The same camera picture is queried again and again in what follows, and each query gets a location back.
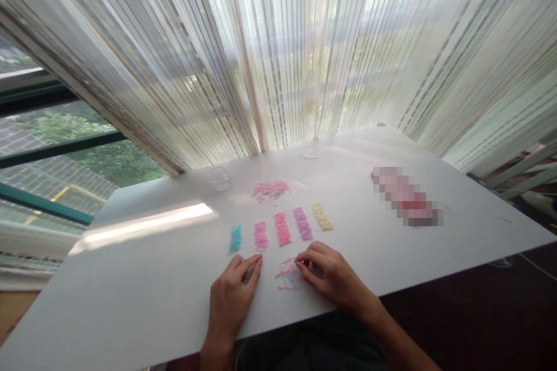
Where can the striped sheer curtain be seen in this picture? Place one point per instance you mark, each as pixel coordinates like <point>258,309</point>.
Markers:
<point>278,49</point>

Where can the row of pink bands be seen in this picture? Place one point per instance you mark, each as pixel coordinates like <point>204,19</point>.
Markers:
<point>260,236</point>

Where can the row of coral red bands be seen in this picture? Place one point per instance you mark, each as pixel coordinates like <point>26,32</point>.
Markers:
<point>282,228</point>

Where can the person's left index finger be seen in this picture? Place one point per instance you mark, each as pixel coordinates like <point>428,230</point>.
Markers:
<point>246,259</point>

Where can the row of yellow bands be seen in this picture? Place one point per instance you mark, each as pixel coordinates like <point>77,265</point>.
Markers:
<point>323,216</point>

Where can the person's legs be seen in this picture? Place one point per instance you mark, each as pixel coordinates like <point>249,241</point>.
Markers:
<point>304,347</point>

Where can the row of teal bands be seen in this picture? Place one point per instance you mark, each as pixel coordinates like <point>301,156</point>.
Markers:
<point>235,238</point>

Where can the clear plastic container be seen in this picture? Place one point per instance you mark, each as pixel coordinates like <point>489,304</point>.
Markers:
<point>219,178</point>

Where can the white frame rack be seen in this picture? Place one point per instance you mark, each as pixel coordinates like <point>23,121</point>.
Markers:
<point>520,171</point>

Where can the window with green frame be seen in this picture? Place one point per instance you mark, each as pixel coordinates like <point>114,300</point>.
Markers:
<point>65,132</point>

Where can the person's right thumb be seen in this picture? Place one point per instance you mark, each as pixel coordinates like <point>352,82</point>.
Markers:
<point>310,277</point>

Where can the person's left hand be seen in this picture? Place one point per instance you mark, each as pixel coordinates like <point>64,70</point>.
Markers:
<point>233,292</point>

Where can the small heap of mixed bands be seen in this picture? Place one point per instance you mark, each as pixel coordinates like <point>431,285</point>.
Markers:
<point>288,276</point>

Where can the person's right index finger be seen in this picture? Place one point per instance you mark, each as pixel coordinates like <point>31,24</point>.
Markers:
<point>308,253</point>

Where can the clear round lid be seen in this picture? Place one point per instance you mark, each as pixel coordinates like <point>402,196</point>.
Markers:
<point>311,152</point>

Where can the person's right hand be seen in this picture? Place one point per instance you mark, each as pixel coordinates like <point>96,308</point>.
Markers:
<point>335,277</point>

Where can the row of purple bands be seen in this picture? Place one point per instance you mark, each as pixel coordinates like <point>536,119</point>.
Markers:
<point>303,223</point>

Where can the person's left thumb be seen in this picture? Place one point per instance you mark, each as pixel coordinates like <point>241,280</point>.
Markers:
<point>255,276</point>

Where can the large pile of mixed bands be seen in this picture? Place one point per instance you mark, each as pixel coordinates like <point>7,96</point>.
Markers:
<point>271,190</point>

